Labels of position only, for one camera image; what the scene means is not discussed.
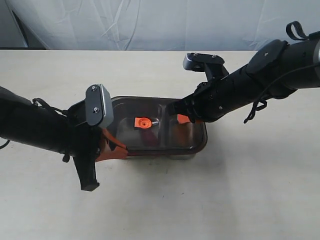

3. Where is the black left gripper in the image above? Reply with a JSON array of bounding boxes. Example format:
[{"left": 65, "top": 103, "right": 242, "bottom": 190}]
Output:
[{"left": 59, "top": 101, "right": 128, "bottom": 192}]

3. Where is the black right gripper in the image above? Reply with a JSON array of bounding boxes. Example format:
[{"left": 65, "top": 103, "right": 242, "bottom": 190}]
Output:
[{"left": 166, "top": 73, "right": 253, "bottom": 125}]

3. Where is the dark transparent box lid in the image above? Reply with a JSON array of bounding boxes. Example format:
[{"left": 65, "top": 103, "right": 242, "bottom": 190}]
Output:
[{"left": 107, "top": 96, "right": 208, "bottom": 152}]

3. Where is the red toy sausage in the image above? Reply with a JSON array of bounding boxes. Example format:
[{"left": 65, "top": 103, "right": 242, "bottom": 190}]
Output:
[{"left": 140, "top": 128, "right": 159, "bottom": 147}]

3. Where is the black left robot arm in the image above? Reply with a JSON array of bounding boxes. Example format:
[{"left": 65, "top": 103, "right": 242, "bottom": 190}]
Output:
[{"left": 0, "top": 84, "right": 129, "bottom": 192}]

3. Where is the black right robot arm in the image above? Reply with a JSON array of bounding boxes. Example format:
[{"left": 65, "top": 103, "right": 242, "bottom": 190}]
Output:
[{"left": 167, "top": 32, "right": 320, "bottom": 123}]

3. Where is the stainless steel lunch box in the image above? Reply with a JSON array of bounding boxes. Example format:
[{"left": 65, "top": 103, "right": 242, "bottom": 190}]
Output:
[{"left": 125, "top": 149, "right": 199, "bottom": 161}]

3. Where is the white backdrop cloth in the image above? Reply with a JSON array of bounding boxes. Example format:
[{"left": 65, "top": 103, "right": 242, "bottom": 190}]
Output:
[{"left": 0, "top": 0, "right": 320, "bottom": 51}]

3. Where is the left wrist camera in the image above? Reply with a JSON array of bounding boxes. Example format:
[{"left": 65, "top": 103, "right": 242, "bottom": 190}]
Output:
[{"left": 84, "top": 83, "right": 114, "bottom": 129}]

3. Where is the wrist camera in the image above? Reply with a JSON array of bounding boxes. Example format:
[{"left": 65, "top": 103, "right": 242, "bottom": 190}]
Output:
[
  {"left": 84, "top": 83, "right": 114, "bottom": 129},
  {"left": 182, "top": 52, "right": 229, "bottom": 82}
]

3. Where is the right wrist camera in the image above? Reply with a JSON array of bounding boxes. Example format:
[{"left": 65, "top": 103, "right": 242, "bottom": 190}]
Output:
[{"left": 182, "top": 52, "right": 229, "bottom": 82}]

